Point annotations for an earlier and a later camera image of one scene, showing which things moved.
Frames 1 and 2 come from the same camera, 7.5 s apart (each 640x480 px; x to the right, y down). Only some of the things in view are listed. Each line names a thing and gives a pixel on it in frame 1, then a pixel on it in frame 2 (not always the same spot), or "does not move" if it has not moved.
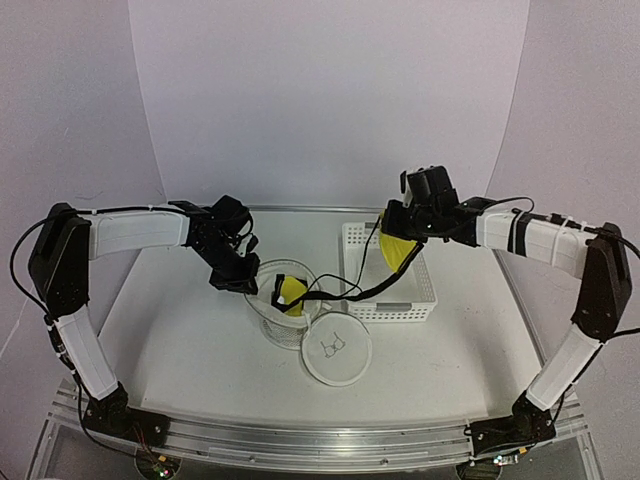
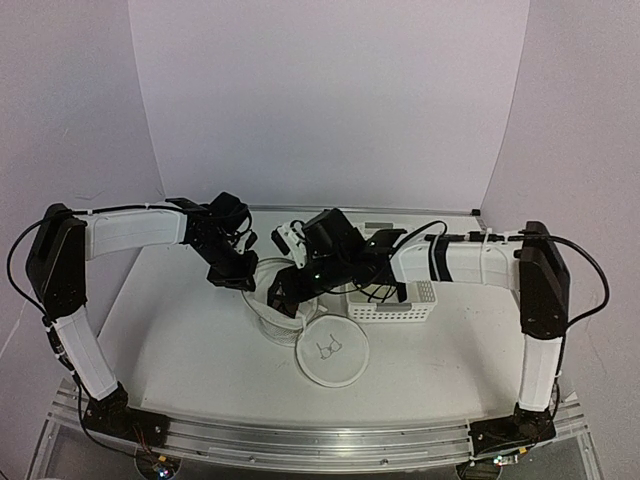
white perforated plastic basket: x=410 y=297 does not move
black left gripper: x=244 y=283 does not move
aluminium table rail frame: x=364 y=450 does not move
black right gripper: x=390 y=223 -> x=296 y=291
